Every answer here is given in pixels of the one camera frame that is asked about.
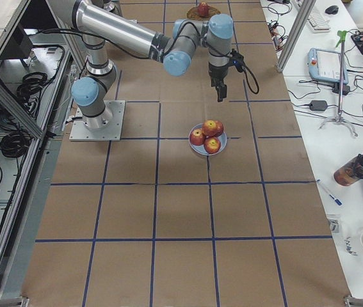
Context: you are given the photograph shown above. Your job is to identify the metal stand with green clamp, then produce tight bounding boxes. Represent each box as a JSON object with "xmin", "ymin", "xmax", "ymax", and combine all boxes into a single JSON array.
[{"xmin": 319, "ymin": 31, "xmax": 358, "ymax": 138}]

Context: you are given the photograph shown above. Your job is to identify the red apple plate back left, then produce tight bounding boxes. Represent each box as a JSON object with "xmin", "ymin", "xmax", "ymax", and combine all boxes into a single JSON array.
[{"xmin": 189, "ymin": 128, "xmax": 206, "ymax": 146}]

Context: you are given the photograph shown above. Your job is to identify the red apple plate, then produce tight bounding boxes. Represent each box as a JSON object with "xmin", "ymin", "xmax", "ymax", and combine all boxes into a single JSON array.
[
  {"xmin": 204, "ymin": 137, "xmax": 221, "ymax": 155},
  {"xmin": 214, "ymin": 120, "xmax": 224, "ymax": 137},
  {"xmin": 189, "ymin": 128, "xmax": 206, "ymax": 146}
]

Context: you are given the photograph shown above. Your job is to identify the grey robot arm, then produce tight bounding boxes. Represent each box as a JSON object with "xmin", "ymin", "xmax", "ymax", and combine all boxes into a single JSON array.
[{"xmin": 48, "ymin": 1, "xmax": 234, "ymax": 130}]

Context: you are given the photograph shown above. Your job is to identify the black computer mouse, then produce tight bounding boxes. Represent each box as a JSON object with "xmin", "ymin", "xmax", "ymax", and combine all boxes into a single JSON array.
[{"xmin": 325, "ymin": 5, "xmax": 339, "ymax": 15}]

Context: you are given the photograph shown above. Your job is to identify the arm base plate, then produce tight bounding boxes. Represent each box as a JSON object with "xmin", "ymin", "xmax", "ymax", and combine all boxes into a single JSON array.
[{"xmin": 69, "ymin": 100, "xmax": 125, "ymax": 141}]

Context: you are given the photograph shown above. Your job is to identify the woven wicker basket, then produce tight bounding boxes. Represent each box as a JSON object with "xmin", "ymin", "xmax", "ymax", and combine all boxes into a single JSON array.
[{"xmin": 186, "ymin": 6, "xmax": 221, "ymax": 20}]

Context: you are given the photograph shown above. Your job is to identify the blue teach pendant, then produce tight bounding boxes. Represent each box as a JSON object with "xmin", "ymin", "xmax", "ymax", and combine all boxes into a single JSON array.
[{"xmin": 307, "ymin": 48, "xmax": 341, "ymax": 83}]

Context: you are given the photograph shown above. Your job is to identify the light blue plate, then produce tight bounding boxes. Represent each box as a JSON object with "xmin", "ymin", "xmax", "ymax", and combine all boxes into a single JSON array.
[{"xmin": 189, "ymin": 123, "xmax": 227, "ymax": 156}]

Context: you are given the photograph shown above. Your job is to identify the brown drink bottle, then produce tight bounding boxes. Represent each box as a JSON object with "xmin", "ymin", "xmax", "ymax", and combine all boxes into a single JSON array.
[{"xmin": 334, "ymin": 153, "xmax": 363, "ymax": 186}]

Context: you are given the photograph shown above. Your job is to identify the aluminium frame post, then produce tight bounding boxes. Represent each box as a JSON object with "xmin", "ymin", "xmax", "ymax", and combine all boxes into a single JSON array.
[{"xmin": 275, "ymin": 0, "xmax": 316, "ymax": 73}]

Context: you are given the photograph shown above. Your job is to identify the white keyboard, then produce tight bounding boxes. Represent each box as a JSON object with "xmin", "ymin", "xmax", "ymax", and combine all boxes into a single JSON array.
[{"xmin": 308, "ymin": 6, "xmax": 331, "ymax": 33}]

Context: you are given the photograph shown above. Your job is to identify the red apple plate front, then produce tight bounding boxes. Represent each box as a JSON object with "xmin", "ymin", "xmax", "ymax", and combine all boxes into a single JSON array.
[{"xmin": 204, "ymin": 137, "xmax": 221, "ymax": 155}]

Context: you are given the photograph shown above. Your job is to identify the red apple plate back right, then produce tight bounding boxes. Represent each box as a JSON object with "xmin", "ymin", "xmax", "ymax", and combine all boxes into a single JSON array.
[{"xmin": 214, "ymin": 120, "xmax": 224, "ymax": 137}]

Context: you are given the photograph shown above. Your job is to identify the blue white pen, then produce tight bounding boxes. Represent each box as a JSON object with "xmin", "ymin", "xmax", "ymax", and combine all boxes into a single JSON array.
[{"xmin": 316, "ymin": 179, "xmax": 343, "ymax": 206}]

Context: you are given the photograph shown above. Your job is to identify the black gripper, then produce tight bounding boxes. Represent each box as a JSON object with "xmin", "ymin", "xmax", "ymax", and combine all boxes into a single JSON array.
[{"xmin": 209, "ymin": 54, "xmax": 244, "ymax": 102}]

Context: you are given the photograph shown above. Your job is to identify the dark red apple in basket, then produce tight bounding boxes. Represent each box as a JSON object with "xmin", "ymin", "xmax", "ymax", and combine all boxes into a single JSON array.
[{"xmin": 197, "ymin": 2, "xmax": 209, "ymax": 17}]

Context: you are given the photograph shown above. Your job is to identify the red yellow apple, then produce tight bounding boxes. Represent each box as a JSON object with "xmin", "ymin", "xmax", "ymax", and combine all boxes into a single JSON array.
[{"xmin": 201, "ymin": 120, "xmax": 218, "ymax": 137}]

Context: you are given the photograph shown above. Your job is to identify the black power adapter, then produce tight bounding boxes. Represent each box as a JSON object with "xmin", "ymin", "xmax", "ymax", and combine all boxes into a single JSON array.
[{"xmin": 309, "ymin": 100, "xmax": 328, "ymax": 111}]

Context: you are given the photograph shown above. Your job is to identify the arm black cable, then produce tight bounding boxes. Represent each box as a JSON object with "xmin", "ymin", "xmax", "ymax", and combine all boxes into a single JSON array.
[{"xmin": 232, "ymin": 49, "xmax": 261, "ymax": 95}]

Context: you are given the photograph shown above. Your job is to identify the white mug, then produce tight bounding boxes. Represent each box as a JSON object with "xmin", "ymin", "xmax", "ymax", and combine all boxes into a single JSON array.
[{"xmin": 343, "ymin": 226, "xmax": 363, "ymax": 256}]

